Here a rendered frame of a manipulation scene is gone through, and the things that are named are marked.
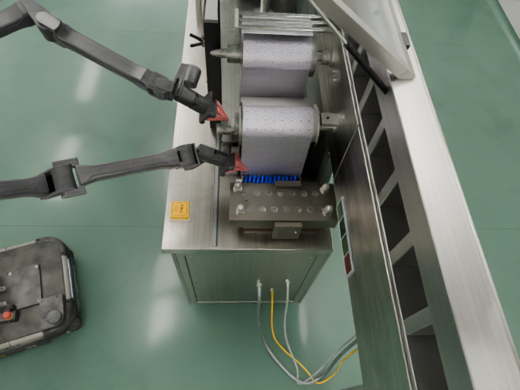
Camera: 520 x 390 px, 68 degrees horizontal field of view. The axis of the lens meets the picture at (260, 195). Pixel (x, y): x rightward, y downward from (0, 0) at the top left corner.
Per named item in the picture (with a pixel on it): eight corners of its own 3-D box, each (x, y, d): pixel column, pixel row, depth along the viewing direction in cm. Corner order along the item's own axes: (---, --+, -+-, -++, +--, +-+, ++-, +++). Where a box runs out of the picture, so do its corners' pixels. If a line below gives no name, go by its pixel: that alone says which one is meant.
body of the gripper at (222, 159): (224, 177, 140) (206, 172, 137) (224, 155, 145) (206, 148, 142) (233, 169, 136) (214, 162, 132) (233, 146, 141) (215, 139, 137)
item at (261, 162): (240, 176, 149) (241, 146, 133) (300, 176, 151) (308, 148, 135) (240, 176, 149) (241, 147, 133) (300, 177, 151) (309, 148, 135)
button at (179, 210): (172, 203, 153) (171, 200, 151) (189, 203, 154) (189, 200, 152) (170, 219, 150) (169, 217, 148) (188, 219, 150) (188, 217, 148)
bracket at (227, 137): (222, 166, 164) (220, 118, 138) (237, 166, 165) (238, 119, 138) (221, 176, 162) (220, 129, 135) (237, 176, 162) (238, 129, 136)
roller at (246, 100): (239, 111, 152) (240, 89, 142) (302, 113, 154) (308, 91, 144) (239, 135, 146) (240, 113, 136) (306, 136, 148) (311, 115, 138)
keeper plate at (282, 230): (271, 234, 149) (275, 221, 139) (297, 234, 149) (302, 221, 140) (271, 240, 147) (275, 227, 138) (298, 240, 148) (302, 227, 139)
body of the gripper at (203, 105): (203, 125, 129) (184, 116, 124) (203, 103, 134) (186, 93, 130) (214, 115, 125) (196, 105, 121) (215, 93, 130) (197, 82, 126)
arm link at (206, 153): (197, 155, 131) (200, 140, 132) (189, 160, 137) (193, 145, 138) (215, 162, 134) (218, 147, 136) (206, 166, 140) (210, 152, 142)
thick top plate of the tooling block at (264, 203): (230, 190, 150) (230, 182, 145) (330, 191, 153) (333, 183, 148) (229, 227, 142) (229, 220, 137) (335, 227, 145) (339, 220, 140)
